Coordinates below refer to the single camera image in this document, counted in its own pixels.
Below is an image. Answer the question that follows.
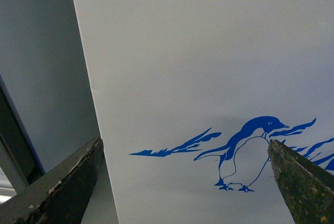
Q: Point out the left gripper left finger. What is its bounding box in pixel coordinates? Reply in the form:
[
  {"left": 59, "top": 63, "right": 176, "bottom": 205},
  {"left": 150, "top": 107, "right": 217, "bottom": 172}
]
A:
[{"left": 1, "top": 137, "right": 104, "bottom": 223}]

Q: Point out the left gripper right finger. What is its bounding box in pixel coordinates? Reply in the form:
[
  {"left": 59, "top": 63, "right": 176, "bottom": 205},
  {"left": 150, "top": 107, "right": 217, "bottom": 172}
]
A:
[{"left": 268, "top": 140, "right": 333, "bottom": 223}]

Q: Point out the grey cabinet beside freezer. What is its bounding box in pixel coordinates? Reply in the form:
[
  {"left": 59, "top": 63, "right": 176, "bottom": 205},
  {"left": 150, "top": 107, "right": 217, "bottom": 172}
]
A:
[{"left": 1, "top": 79, "right": 45, "bottom": 196}]

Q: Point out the white chest freezer blue rim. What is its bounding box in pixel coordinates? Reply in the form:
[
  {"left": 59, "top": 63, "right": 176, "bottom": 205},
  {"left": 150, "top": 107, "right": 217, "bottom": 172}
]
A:
[{"left": 74, "top": 0, "right": 333, "bottom": 223}]

